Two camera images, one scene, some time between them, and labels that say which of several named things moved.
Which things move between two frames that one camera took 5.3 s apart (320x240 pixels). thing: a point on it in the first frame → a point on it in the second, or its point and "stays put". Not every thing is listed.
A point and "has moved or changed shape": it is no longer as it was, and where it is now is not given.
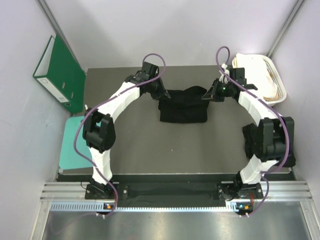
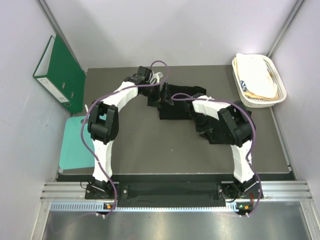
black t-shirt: (250, 131) → (219, 132)
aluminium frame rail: (277, 190) stays put
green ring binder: (60, 73) stays put
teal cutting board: (69, 158) stays put
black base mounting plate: (224, 191) stays put
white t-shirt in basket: (257, 73) stays put
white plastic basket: (278, 79) stays put
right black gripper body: (220, 91) → (202, 123)
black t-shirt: (184, 106) has moved or changed shape
